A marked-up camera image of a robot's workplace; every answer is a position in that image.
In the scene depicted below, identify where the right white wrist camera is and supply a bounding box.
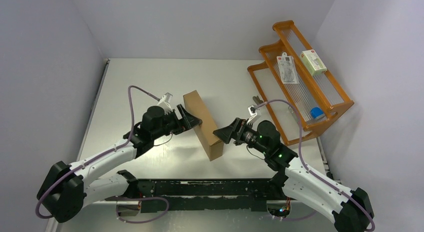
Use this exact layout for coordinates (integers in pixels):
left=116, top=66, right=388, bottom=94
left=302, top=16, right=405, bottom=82
left=246, top=105, right=261, bottom=125

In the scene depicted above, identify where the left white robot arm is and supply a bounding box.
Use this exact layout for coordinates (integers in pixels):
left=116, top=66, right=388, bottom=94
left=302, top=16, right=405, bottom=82
left=35, top=104, right=202, bottom=222

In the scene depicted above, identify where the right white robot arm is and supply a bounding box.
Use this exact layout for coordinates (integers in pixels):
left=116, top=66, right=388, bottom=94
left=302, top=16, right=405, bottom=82
left=213, top=118, right=375, bottom=231

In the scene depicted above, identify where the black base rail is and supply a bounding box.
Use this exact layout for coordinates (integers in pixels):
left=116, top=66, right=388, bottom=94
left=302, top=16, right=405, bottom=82
left=129, top=178, right=286, bottom=213

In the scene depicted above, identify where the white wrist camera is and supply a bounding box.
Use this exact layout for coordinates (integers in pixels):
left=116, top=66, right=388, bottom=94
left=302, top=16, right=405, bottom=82
left=157, top=93, right=173, bottom=114
left=246, top=105, right=261, bottom=125

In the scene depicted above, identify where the orange wooden shelf rack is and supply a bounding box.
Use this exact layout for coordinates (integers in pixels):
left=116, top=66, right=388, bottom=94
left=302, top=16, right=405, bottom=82
left=247, top=20, right=354, bottom=141

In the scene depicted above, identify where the white green small box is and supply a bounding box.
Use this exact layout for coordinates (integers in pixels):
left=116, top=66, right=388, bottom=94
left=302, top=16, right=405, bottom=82
left=300, top=50, right=328, bottom=76

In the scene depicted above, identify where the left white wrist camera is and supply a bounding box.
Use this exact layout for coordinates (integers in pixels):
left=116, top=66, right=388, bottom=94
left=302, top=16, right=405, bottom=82
left=157, top=93, right=173, bottom=114

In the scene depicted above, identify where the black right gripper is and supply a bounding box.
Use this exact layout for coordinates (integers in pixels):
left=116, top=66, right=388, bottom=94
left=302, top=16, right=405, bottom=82
left=213, top=117, right=269, bottom=155

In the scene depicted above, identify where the clear packaged item with card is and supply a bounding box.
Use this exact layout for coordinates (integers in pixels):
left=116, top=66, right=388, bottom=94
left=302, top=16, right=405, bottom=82
left=276, top=52, right=299, bottom=84

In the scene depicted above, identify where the small grey-olive clip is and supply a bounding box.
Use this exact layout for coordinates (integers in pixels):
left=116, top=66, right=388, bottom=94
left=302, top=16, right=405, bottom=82
left=252, top=96, right=264, bottom=105

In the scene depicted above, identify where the brown cardboard box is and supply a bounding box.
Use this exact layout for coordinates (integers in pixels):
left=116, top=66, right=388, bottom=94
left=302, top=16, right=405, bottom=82
left=183, top=90, right=224, bottom=161

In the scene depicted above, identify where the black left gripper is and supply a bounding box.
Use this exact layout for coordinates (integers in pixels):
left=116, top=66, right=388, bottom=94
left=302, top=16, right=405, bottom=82
left=152, top=104, right=202, bottom=139

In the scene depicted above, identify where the blue tape roll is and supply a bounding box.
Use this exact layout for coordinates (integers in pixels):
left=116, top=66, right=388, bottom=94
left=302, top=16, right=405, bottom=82
left=309, top=107, right=325, bottom=121

